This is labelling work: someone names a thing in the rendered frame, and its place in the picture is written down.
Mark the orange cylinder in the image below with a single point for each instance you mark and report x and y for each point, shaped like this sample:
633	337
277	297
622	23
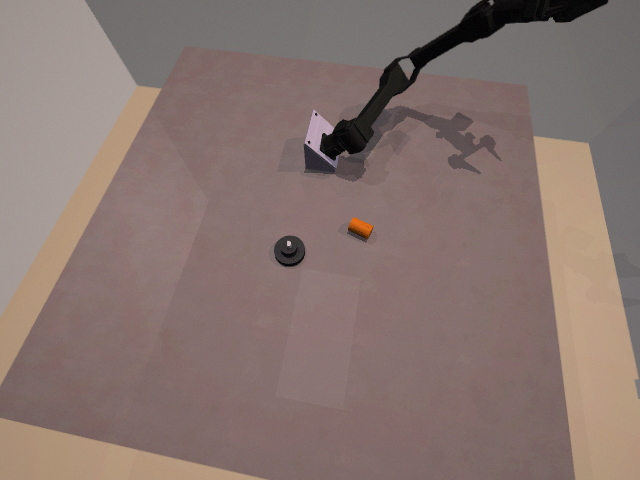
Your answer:
360	228

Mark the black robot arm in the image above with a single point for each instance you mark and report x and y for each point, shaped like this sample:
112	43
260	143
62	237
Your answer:
480	22

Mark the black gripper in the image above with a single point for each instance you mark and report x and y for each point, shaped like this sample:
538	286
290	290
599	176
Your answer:
525	11

